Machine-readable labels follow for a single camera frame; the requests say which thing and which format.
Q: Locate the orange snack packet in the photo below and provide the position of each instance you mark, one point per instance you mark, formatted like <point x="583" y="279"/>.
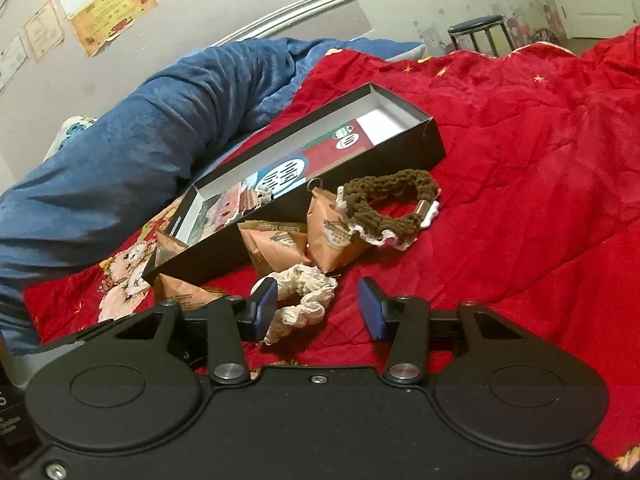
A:
<point x="167" y="250"/>
<point x="270" y="250"/>
<point x="330" y="240"/>
<point x="185" y="292"/>

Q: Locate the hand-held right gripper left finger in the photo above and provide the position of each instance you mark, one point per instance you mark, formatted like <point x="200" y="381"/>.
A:
<point x="265" y="306"/>

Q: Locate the light blue bed sheet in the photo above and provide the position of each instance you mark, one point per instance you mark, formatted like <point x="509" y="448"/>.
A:
<point x="395" y="50"/>

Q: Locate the large yellow wall certificate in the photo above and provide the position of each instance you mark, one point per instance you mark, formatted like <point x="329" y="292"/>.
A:
<point x="112" y="17"/>

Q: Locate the shallow black cardboard box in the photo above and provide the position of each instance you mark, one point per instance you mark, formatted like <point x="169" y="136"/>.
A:
<point x="380" y="160"/>

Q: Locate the pale pink wall certificate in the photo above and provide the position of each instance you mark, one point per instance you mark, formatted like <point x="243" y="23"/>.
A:
<point x="45" y="30"/>

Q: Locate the cartoon wall stickers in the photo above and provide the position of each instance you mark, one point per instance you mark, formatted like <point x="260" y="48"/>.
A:
<point x="542" y="17"/>

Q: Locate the brown crochet scrunchie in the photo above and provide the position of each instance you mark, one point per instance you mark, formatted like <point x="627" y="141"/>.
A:
<point x="400" y="180"/>

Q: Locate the cream crochet scrunchie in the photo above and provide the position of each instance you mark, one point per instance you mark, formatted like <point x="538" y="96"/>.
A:
<point x="305" y="280"/>

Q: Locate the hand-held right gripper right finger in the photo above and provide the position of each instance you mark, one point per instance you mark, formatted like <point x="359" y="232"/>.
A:
<point x="372" y="310"/>

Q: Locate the white grey wall certificate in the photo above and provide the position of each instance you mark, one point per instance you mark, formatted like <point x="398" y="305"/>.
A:
<point x="12" y="60"/>

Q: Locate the red quilted blanket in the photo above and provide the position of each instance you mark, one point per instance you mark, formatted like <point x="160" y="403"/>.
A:
<point x="525" y="185"/>

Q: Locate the blue plush blanket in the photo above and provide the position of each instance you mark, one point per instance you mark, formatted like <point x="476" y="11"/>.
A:
<point x="150" y="135"/>

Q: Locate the colourful printed card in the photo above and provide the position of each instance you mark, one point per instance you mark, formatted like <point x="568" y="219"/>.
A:
<point x="305" y="160"/>

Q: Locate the black round stool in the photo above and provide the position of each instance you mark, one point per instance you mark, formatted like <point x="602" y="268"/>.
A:
<point x="475" y="23"/>

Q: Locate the white patterned pillow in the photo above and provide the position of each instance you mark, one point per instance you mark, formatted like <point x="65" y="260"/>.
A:
<point x="75" y="127"/>

